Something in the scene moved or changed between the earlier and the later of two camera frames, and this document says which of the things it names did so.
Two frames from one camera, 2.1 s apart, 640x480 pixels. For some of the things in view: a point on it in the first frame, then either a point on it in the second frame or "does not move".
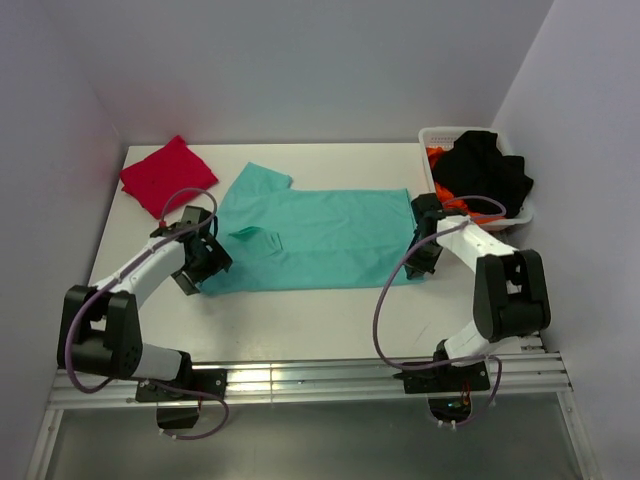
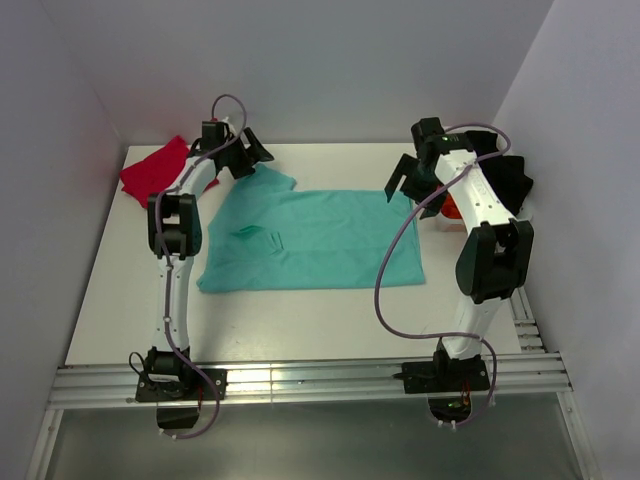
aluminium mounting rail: x=315 y=380 does not move
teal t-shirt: x=283 y=238 does not move
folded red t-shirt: x=175 y=167 does not move
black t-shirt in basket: x=476 y=165 does not move
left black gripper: x=217 y=260 to x=246 y=164
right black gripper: x=416 y=267 to x=407 y=165
